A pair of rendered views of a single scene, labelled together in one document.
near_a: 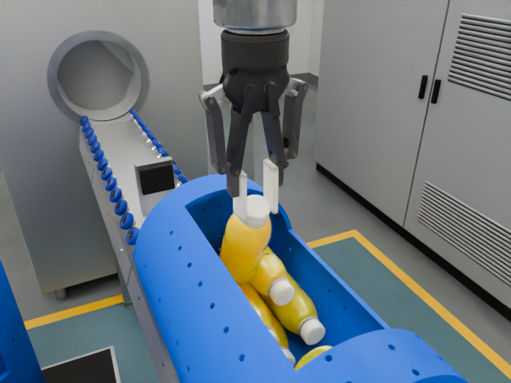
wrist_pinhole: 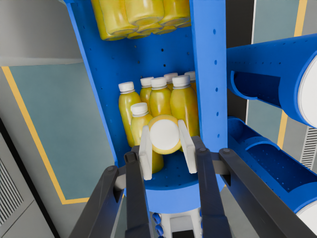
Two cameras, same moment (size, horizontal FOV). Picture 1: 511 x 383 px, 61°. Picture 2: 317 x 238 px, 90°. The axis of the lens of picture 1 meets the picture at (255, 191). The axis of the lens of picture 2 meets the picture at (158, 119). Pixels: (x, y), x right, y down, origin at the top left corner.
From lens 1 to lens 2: 0.43 m
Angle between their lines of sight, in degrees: 42
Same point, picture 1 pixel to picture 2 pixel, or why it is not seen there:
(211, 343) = (221, 35)
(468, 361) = (41, 122)
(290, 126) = (104, 213)
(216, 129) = (280, 205)
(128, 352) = not seen: hidden behind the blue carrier
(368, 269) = (66, 179)
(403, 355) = not seen: outside the picture
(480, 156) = not seen: outside the picture
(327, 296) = (108, 104)
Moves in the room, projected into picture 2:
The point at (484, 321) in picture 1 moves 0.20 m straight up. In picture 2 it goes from (21, 138) to (4, 148)
